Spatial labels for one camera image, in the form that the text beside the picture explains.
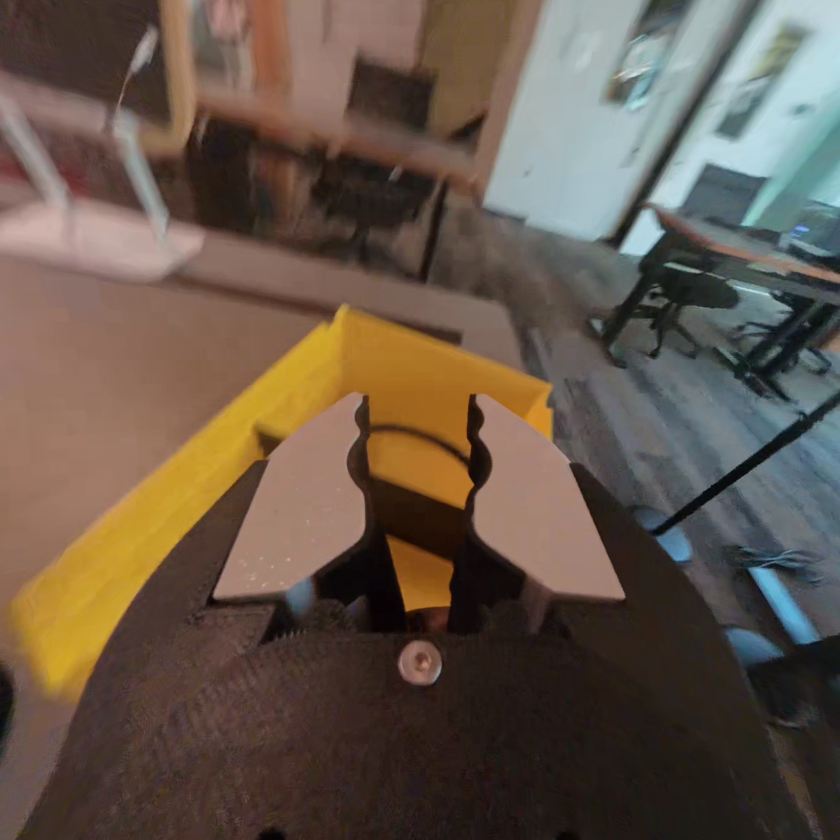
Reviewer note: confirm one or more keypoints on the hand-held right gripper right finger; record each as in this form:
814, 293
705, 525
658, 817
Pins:
544, 512

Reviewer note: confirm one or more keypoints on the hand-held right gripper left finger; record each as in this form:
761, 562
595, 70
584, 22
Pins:
295, 499

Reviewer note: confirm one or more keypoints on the yellow plastic bin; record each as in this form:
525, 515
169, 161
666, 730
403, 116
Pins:
164, 512

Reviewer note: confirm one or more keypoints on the black bin divider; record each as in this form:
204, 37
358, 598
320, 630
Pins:
420, 518

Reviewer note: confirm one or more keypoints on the black stand pole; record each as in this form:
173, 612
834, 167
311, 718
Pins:
741, 469

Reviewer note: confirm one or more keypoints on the black office chair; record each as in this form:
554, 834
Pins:
695, 292

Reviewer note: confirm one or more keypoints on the wooden office desk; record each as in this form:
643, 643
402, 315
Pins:
754, 253

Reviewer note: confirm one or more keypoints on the long wooden desk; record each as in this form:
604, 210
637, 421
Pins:
341, 131

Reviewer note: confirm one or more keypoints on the framed wall picture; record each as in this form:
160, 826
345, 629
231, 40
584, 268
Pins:
761, 82
646, 56

